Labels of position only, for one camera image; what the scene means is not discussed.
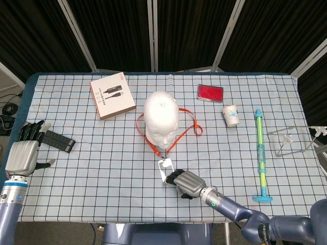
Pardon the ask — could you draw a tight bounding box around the white paper cup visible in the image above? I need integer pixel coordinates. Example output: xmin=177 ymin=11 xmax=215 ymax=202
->
xmin=221 ymin=104 xmax=241 ymax=128

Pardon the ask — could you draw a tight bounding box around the white table leg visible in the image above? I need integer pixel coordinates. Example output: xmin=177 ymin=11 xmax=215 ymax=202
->
xmin=224 ymin=222 xmax=231 ymax=245

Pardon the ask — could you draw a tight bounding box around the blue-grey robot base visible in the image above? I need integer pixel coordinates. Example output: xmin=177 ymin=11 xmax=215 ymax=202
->
xmin=102 ymin=222 xmax=214 ymax=245

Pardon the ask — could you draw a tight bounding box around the black coiled floor cable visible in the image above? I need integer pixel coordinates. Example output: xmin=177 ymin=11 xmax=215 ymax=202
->
xmin=1 ymin=102 xmax=20 ymax=117

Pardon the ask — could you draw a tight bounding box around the orange lanyard strap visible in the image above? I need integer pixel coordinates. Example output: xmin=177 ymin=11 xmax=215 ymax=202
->
xmin=135 ymin=108 xmax=204 ymax=158

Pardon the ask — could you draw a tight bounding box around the black folding stand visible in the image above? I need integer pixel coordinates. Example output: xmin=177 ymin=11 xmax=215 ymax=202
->
xmin=18 ymin=121 xmax=76 ymax=154

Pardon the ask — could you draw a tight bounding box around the red ink pad case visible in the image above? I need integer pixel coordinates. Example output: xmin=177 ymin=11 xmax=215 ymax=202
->
xmin=196 ymin=84 xmax=224 ymax=104

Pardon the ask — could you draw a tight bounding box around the blue checkered tablecloth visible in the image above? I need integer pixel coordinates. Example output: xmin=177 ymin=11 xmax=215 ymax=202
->
xmin=1 ymin=72 xmax=323 ymax=224

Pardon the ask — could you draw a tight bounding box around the clear wire frame stand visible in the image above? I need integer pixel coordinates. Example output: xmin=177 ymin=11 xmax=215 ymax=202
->
xmin=267 ymin=126 xmax=317 ymax=158

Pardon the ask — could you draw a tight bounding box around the black power adapter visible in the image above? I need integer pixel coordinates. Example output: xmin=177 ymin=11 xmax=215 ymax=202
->
xmin=0 ymin=114 xmax=14 ymax=136

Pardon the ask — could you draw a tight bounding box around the white plastic stand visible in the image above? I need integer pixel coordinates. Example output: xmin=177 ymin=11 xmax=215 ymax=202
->
xmin=308 ymin=125 xmax=327 ymax=154

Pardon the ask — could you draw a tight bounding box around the white cable product box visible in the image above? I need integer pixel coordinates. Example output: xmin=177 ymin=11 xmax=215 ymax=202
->
xmin=89 ymin=71 xmax=137 ymax=121

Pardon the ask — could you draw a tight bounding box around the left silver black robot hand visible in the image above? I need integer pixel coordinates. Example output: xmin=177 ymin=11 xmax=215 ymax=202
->
xmin=4 ymin=119 xmax=56 ymax=178

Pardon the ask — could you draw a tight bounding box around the black screen panel white frame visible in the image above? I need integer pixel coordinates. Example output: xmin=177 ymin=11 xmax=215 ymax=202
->
xmin=213 ymin=0 xmax=327 ymax=75
xmin=152 ymin=0 xmax=245 ymax=72
xmin=291 ymin=39 xmax=327 ymax=127
xmin=0 ymin=0 xmax=97 ymax=83
xmin=58 ymin=0 xmax=155 ymax=72

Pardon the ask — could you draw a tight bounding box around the green blue toy water pump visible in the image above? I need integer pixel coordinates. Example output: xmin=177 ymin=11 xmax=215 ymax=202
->
xmin=252 ymin=108 xmax=273 ymax=204

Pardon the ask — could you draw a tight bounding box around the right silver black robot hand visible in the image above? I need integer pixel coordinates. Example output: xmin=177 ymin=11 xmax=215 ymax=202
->
xmin=163 ymin=168 xmax=207 ymax=200

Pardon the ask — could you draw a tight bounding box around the white foam mannequin head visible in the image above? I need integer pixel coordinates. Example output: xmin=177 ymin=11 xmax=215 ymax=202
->
xmin=143 ymin=90 xmax=181 ymax=150

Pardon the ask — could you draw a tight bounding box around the white clear badge holder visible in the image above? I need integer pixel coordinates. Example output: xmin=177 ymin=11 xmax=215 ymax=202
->
xmin=157 ymin=157 xmax=176 ymax=185

